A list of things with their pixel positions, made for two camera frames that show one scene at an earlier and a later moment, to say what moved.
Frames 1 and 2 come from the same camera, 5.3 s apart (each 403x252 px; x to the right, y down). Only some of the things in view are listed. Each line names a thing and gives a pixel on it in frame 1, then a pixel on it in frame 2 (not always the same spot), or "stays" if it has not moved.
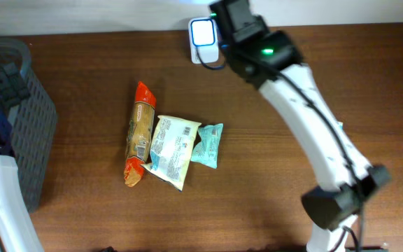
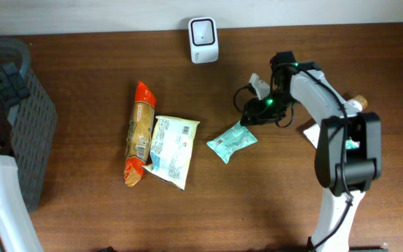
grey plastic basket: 33,123 stays
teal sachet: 207,151 -> 238,136
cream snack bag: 173,141 stays
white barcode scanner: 203,40 stays
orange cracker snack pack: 139,134 stays
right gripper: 263,25 -> 257,114
